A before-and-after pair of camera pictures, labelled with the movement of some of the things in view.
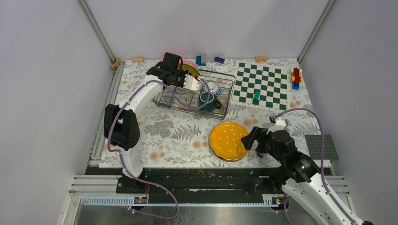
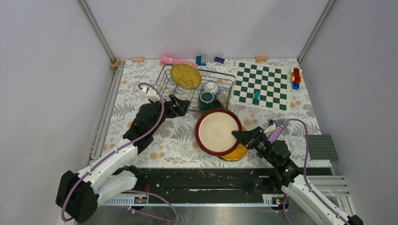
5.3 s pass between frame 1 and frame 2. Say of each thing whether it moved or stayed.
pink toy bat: stayed
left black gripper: moved
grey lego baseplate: stayed
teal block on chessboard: stayed
